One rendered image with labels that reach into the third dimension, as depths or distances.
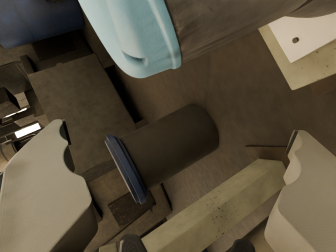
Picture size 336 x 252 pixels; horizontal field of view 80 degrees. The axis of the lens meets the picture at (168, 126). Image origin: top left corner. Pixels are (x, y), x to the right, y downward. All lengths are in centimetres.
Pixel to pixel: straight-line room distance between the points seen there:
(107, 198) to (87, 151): 88
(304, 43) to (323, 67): 5
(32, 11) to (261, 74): 237
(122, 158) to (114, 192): 180
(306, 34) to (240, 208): 44
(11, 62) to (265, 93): 305
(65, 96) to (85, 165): 65
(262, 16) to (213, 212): 48
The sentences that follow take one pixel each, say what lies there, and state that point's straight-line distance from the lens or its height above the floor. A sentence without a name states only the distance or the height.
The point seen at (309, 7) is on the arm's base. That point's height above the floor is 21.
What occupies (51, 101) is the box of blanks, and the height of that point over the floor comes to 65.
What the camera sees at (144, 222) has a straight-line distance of 282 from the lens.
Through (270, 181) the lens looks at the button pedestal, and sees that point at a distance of 68.
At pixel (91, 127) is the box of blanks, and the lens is 185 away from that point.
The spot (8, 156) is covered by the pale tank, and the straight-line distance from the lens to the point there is 874.
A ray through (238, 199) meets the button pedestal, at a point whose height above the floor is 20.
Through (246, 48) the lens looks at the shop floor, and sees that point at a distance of 63.
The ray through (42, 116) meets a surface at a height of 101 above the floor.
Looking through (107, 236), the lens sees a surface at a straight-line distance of 278.
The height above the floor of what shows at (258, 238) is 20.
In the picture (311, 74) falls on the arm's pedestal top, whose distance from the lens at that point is 40.
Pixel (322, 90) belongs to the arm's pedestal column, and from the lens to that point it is 52.
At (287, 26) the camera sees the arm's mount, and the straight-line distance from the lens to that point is 38.
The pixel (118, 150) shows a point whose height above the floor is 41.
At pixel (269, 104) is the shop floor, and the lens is 64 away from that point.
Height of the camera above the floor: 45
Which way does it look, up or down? 18 degrees down
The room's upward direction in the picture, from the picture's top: 117 degrees counter-clockwise
